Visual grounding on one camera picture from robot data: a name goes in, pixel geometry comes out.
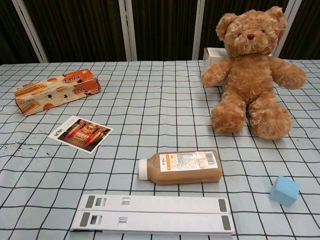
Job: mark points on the small white cardboard box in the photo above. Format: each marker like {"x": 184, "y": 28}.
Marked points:
{"x": 214, "y": 56}

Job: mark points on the brown plush teddy bear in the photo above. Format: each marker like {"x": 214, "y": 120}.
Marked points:
{"x": 250, "y": 75}

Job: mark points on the orange snack carton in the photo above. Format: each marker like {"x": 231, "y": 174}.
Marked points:
{"x": 55, "y": 90}

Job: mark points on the white folded laptop stand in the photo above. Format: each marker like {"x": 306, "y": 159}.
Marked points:
{"x": 155, "y": 215}

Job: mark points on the photo postcard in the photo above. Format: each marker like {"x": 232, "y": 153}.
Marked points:
{"x": 80, "y": 133}

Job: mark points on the light blue foam cube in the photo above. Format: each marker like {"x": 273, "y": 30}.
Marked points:
{"x": 283, "y": 192}

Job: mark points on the blue checked tablecloth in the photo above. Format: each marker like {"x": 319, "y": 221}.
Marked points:
{"x": 160, "y": 112}

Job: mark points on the dark folding screen white frame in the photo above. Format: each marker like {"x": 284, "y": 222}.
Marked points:
{"x": 75, "y": 25}

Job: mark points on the brown juice bottle white cap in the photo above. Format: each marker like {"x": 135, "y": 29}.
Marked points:
{"x": 185, "y": 171}

